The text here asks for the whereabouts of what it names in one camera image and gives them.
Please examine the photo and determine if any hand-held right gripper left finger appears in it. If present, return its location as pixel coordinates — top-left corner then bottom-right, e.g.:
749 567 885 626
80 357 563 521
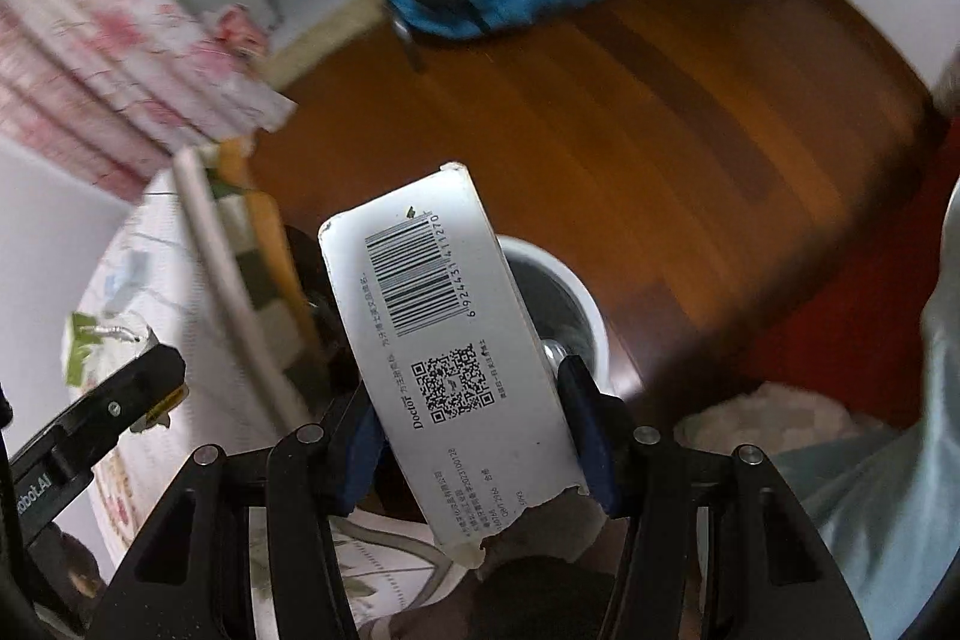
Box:
90 385 387 640

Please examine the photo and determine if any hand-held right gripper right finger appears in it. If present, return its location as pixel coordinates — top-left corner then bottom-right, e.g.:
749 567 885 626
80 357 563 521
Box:
540 340 871 640

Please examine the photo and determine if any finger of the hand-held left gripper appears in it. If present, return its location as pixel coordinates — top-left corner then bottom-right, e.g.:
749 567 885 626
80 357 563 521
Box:
9 344 188 472

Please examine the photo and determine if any yellow white wrapper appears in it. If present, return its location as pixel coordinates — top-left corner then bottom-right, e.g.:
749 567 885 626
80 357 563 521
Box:
90 321 190 435

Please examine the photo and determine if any white box with barcode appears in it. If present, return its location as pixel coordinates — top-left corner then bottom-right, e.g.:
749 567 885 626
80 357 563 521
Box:
317 161 590 570

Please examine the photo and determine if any white trash bin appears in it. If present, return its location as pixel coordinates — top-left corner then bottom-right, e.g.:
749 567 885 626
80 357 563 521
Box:
495 235 607 401

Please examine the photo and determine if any green and white box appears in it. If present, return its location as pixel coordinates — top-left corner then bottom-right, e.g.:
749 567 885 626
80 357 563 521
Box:
64 312 102 386

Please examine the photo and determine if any patterned white tablecloth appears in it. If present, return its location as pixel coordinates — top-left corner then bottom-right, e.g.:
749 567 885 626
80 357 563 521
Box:
56 149 481 640

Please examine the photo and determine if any person's black trouser leg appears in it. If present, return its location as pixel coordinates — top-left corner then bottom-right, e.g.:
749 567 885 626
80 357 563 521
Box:
472 554 620 640

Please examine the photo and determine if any pale checkered cloth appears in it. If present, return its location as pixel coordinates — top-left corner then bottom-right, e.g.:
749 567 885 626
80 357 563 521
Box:
675 381 856 461

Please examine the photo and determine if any person's light blue clothing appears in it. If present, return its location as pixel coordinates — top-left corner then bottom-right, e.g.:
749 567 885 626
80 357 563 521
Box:
772 175 960 640

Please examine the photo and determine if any pink floral curtain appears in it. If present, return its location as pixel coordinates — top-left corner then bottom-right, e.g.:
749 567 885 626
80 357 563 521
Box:
0 0 297 206

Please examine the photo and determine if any black metal chair frame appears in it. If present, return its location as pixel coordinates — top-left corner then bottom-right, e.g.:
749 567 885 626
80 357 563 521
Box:
390 10 425 75

